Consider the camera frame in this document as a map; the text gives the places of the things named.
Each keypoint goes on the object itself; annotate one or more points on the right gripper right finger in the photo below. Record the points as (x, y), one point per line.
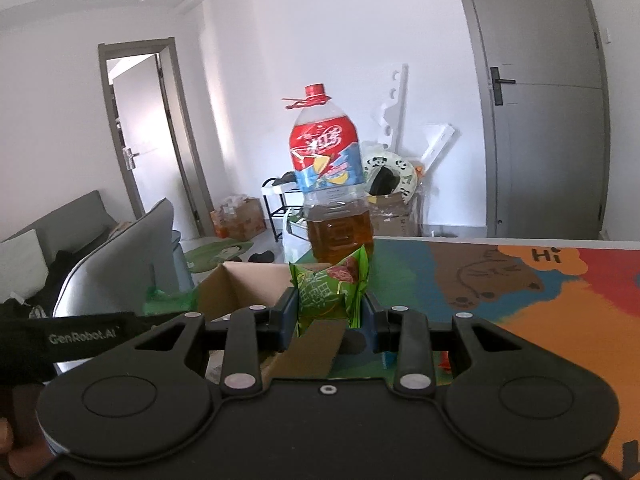
(410, 335)

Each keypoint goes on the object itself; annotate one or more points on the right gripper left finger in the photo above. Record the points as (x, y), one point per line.
(248, 335)

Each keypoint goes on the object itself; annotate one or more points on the green candy packet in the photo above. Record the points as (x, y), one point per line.
(334, 293)

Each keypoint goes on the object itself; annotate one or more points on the red sesame candy packet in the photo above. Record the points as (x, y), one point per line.
(444, 363)

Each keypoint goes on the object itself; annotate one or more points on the person left hand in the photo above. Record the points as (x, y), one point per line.
(24, 450)

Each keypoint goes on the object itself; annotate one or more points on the open cardboard box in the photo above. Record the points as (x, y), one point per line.
(236, 285)

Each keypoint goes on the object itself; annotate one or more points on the black slipper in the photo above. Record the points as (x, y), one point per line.
(262, 257)

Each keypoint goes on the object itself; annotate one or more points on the white pillow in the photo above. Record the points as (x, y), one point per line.
(23, 268)

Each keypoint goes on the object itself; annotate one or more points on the green floor rug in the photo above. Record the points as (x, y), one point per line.
(208, 256)

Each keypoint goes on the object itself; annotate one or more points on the white plastic bag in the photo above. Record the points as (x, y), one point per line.
(295, 239)

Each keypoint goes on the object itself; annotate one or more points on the grey chair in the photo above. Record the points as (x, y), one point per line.
(117, 275)

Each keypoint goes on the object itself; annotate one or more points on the brown box on floor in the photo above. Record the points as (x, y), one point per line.
(238, 217)

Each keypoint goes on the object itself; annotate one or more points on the grey sofa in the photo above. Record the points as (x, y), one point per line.
(66, 235)

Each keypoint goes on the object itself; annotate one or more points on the black shoe rack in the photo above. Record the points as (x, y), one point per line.
(275, 192)

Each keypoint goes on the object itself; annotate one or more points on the panda pattern cushion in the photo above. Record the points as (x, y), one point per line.
(388, 174)

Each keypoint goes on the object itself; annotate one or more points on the colourful cartoon table mat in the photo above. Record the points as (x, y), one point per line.
(576, 298)

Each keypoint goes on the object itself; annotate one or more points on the large iced tea bottle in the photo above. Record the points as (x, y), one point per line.
(325, 153)

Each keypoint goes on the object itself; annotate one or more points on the white foam board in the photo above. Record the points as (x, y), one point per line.
(390, 116)

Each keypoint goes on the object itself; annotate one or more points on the grey door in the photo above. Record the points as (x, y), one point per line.
(152, 133)
(547, 95)

